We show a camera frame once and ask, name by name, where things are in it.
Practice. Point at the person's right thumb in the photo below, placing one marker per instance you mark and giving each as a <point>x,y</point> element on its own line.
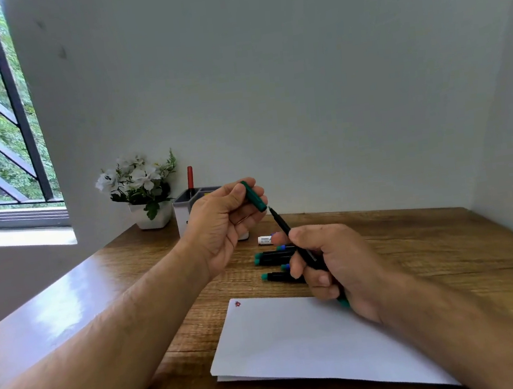
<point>310,239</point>

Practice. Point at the green pen cap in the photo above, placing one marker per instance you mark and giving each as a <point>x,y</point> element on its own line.
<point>254,197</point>

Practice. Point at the person's right hand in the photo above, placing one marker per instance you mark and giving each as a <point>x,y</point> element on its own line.
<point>352,264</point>

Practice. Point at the person's left forearm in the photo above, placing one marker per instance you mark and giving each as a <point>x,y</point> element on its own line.
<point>94,349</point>

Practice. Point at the dark metal window grille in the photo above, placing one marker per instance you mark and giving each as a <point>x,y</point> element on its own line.
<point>15,99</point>

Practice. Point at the white flowers in white pot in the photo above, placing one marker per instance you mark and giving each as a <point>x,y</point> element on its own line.
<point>143,191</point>

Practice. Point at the person's right forearm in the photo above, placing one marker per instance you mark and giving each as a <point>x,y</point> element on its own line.
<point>476,338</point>

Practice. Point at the white paper sheet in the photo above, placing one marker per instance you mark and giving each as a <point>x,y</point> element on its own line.
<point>300,339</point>

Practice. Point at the person's left hand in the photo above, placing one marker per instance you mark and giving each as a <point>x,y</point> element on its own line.
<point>212,234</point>

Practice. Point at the person's right middle finger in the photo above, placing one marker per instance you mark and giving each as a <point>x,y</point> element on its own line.
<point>299,265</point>

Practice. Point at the black marker with blue cap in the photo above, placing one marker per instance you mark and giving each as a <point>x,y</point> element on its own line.
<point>285,267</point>
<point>284,247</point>

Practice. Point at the person's left thumb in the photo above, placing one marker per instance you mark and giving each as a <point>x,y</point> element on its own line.
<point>231,193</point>

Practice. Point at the black pen with green end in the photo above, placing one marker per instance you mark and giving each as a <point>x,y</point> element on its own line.
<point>283,226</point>

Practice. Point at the white marker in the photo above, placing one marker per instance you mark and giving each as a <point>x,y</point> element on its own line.
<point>265,240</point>

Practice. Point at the red pen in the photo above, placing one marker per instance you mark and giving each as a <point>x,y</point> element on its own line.
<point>190,179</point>

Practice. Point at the black marker with green cap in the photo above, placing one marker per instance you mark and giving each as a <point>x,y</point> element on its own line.
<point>273,258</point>
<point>282,277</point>

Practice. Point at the white and grey pen holder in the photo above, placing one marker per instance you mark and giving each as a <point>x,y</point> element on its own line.
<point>183,214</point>

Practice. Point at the person's left middle finger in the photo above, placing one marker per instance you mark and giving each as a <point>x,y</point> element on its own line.
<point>248,223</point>

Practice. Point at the person's right little finger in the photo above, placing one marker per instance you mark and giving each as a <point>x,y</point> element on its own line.
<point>325,292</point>

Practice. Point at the grey window frame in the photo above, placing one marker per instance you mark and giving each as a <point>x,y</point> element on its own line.
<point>14,218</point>

